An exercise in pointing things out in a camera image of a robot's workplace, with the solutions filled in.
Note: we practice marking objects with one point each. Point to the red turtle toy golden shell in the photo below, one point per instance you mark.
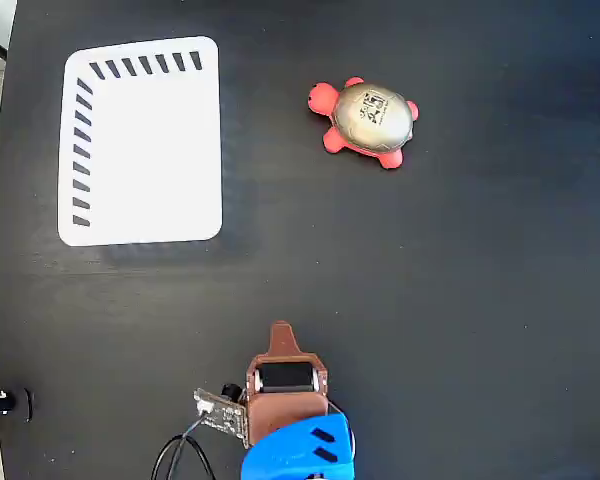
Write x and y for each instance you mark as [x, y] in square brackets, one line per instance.
[372, 120]

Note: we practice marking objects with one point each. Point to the white slotted tray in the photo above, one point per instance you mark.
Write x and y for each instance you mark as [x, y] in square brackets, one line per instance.
[150, 150]

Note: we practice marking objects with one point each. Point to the black table clamp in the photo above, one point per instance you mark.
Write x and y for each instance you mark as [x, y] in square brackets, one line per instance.
[10, 402]

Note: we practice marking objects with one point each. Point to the small camera circuit board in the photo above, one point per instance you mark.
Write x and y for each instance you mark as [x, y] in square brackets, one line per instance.
[222, 415]

